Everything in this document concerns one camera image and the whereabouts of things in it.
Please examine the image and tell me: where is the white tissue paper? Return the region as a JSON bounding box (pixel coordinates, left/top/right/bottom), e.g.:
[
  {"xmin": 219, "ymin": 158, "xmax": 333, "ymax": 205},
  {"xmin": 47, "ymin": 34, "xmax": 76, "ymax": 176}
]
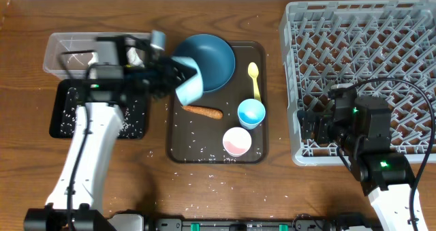
[{"xmin": 88, "ymin": 48, "xmax": 144, "ymax": 67}]

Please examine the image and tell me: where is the light blue rice bowl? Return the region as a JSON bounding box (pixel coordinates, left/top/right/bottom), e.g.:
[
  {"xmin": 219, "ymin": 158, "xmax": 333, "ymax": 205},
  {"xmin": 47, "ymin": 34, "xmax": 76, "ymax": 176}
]
[{"xmin": 172, "ymin": 57, "xmax": 204, "ymax": 106}]

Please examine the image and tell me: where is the dark blue plate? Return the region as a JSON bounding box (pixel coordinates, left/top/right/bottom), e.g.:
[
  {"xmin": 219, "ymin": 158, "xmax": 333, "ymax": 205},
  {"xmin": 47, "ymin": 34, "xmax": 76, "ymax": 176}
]
[{"xmin": 173, "ymin": 34, "xmax": 236, "ymax": 93}]

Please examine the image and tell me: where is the light blue cup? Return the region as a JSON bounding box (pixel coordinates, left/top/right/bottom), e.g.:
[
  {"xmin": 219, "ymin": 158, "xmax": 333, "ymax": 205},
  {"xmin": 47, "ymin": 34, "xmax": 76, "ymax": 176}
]
[{"xmin": 237, "ymin": 99, "xmax": 266, "ymax": 129}]

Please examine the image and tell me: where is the pink white cup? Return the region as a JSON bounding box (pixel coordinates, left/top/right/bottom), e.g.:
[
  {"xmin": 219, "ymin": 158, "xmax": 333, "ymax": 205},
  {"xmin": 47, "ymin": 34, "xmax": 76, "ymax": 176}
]
[{"xmin": 222, "ymin": 127, "xmax": 252, "ymax": 157}]

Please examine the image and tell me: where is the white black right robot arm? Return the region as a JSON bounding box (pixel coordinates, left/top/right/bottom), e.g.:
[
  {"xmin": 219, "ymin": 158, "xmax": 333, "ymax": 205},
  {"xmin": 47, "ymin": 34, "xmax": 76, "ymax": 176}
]
[{"xmin": 294, "ymin": 82, "xmax": 431, "ymax": 230}]

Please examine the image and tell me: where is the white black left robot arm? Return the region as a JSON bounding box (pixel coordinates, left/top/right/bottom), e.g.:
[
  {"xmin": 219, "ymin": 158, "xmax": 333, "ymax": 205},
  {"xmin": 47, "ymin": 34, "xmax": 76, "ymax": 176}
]
[{"xmin": 24, "ymin": 33, "xmax": 200, "ymax": 230}]

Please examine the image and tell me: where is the clear plastic waste bin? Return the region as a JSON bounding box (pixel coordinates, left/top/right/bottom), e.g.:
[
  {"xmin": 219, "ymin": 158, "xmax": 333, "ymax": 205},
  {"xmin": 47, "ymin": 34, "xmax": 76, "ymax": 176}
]
[{"xmin": 42, "ymin": 32, "xmax": 157, "ymax": 80}]

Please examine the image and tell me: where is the grey dishwasher rack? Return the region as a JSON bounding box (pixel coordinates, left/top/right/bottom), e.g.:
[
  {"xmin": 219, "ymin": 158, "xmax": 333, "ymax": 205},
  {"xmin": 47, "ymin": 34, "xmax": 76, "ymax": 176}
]
[{"xmin": 279, "ymin": 0, "xmax": 435, "ymax": 166}]

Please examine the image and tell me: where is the orange carrot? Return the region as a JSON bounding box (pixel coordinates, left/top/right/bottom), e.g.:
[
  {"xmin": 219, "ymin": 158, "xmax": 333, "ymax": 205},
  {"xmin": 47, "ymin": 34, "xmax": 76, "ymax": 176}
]
[{"xmin": 182, "ymin": 106, "xmax": 223, "ymax": 119}]

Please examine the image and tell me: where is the dark brown serving tray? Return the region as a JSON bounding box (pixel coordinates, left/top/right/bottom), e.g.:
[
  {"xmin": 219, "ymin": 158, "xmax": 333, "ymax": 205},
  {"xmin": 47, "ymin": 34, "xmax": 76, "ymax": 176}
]
[{"xmin": 166, "ymin": 42, "xmax": 268, "ymax": 164}]

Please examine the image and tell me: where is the yellow plastic spoon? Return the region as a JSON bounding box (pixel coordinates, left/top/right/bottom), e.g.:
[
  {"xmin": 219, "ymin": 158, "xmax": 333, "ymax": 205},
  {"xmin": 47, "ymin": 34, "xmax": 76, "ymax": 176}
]
[{"xmin": 247, "ymin": 62, "xmax": 261, "ymax": 102}]

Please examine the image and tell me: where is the black rectangular tray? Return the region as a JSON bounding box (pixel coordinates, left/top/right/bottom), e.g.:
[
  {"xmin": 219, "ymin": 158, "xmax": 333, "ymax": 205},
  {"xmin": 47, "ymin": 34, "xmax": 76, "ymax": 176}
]
[{"xmin": 49, "ymin": 79, "xmax": 150, "ymax": 139}]

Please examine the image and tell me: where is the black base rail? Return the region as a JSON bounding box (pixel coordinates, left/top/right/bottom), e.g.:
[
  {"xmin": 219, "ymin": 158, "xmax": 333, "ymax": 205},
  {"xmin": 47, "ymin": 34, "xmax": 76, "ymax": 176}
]
[{"xmin": 108, "ymin": 213, "xmax": 382, "ymax": 231}]

